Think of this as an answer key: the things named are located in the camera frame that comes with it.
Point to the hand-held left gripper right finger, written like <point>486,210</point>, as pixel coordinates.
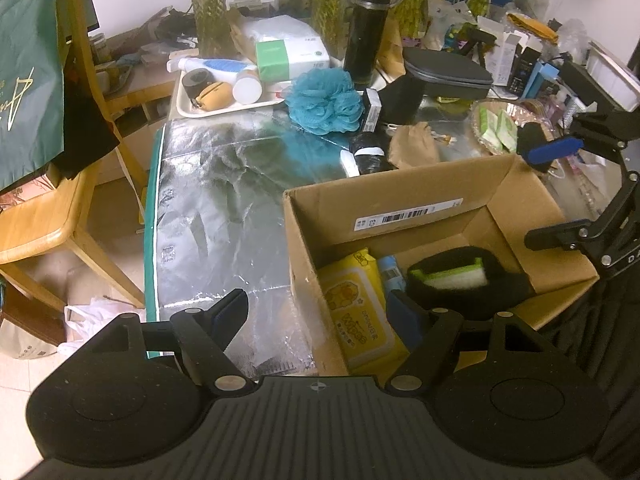
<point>405,320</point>

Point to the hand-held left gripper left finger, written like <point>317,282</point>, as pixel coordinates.
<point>232,310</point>

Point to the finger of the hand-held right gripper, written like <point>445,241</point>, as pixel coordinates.
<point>555,149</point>
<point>560,237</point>

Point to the blue plastic packet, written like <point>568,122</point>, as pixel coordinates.
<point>390,272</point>

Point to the brown cardboard box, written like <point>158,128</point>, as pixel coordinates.
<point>525,195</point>

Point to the yellow wet wipes pack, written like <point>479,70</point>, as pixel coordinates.
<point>350,300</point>

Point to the green white wipes packet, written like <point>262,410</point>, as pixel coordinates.
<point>450,275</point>
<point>487,127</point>
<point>506,132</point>

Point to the black fabric pouch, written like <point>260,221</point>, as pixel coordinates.
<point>500,290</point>

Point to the small brown paper pouch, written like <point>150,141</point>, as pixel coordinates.
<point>412,145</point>

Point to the black garbage bag roll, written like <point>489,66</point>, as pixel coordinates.
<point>370,152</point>

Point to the teal bath pouf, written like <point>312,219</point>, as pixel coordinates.
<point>322,100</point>

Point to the black soft case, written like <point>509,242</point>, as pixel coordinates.
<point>405,97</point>

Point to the blue carton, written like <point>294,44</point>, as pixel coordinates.
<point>542,77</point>

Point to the black oblong case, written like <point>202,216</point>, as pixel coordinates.
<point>585,80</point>

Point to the black carton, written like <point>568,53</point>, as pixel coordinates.
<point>525,72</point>

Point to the white container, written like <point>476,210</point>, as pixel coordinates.
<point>617,75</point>

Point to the person's dark striped garment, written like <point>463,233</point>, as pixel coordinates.
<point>590,350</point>

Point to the silver foil mat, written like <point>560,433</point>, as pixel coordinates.
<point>215,210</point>

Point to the white open carton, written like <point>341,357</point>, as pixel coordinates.
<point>507,55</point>

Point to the yellow packet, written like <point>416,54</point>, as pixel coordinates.
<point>532,25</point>

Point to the mini black tripod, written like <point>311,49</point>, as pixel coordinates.
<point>477,42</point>

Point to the grey zip case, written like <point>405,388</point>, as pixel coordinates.
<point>445,72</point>

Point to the printed white plastic bag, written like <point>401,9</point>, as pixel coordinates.
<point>450,22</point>

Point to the small black box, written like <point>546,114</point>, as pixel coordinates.
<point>371,110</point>

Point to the brown paper bag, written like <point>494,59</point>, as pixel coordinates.
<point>390,47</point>

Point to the white tray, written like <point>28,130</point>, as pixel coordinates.
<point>225,110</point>

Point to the beige paper bag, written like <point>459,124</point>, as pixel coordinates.
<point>25,342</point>

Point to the wooden chair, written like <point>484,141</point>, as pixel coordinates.
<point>35,230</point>

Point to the tan egg-shaped pouch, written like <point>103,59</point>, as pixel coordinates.
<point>215,95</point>

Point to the white round jar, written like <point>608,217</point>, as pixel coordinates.
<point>247,89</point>

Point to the black thermos bottle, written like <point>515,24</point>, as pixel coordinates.
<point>365,35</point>

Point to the red packet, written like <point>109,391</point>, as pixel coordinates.
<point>283,93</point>

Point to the black tape roll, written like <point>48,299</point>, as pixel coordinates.
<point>197,82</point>

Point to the pink book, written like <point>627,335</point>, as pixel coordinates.
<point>25,195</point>

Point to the white blue lotion tube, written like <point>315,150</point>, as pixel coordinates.
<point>220,66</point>

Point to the wooden side table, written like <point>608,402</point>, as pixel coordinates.
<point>135,80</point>

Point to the green white tissue pack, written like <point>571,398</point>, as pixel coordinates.
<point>272,60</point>

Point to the white plastic-wrapped pack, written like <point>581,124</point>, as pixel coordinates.
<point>300,37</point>

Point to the green tote bag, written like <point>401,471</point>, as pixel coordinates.
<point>30,85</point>

